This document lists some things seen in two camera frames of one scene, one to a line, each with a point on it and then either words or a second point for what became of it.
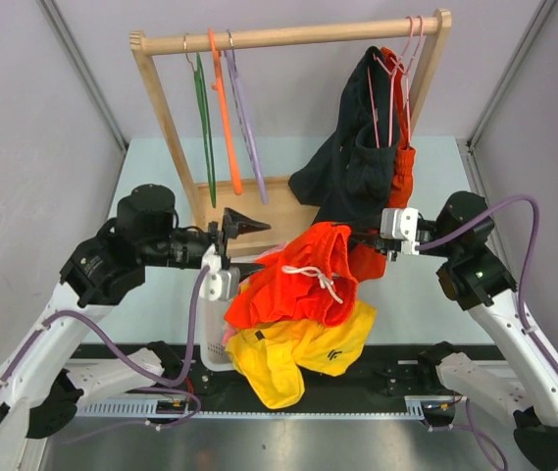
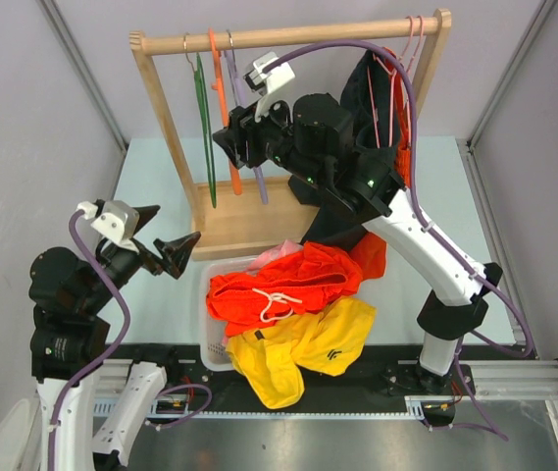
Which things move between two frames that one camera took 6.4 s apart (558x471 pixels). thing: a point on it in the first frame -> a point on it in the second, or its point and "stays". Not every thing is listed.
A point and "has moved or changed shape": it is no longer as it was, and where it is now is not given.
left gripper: x=233 y=225 -> x=175 y=252
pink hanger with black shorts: x=392 y=73 stays
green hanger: x=200 y=77 stays
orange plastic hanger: x=227 y=120 stays
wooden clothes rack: x=269 y=200 stays
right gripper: x=369 y=240 -> x=244 y=127
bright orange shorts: x=315 y=277 has moved or changed shape
